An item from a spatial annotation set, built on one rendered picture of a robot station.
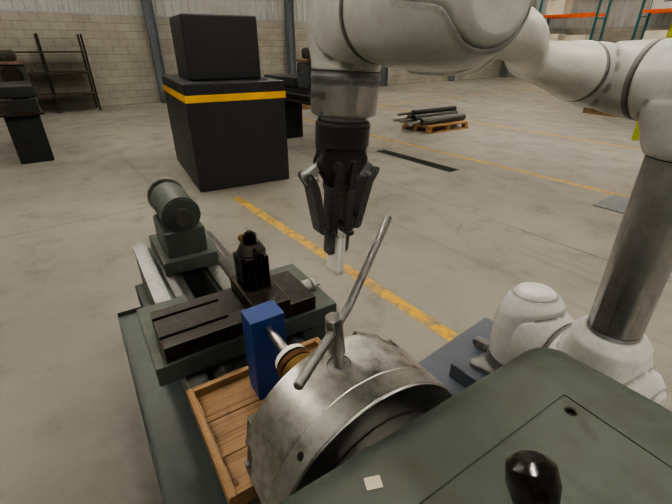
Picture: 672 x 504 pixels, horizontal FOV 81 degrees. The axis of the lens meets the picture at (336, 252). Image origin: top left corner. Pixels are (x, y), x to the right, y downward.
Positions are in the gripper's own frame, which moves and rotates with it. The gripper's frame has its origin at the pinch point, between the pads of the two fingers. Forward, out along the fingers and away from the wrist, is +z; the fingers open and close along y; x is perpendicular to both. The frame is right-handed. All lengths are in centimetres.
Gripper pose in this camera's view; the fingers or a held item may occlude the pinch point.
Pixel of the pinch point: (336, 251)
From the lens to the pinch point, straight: 62.2
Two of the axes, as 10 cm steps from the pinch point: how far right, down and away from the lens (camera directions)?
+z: -0.5, 9.0, 4.4
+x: 5.4, 3.9, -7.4
